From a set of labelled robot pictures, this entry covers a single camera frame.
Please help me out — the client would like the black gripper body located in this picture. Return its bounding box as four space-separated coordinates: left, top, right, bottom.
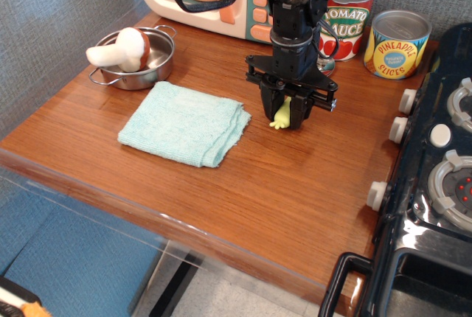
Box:
246 41 338 111

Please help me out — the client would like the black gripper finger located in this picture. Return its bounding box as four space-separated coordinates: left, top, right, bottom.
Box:
290 95 313 130
260 82 285 120

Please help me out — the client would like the spoon with yellow-green handle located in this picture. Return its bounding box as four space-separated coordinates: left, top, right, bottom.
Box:
269 58 336 130

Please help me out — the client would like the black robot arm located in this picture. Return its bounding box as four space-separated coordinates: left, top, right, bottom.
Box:
246 0 338 130

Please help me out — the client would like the tomato sauce can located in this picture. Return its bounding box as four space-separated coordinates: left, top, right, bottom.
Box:
319 0 373 60

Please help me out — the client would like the pineapple slices can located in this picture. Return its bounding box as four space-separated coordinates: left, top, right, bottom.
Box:
364 10 432 80

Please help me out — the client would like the light blue folded cloth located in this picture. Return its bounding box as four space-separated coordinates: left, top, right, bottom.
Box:
118 81 251 168

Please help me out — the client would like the small steel pot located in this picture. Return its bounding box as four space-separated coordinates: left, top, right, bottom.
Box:
88 25 177 91

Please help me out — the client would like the white and brown plush mushroom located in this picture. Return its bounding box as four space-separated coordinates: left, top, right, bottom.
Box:
86 27 150 73

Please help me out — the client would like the black toy stove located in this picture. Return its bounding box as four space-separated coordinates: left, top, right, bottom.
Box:
319 23 471 316

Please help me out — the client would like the orange plush object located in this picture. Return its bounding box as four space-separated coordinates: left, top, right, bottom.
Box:
20 302 52 317

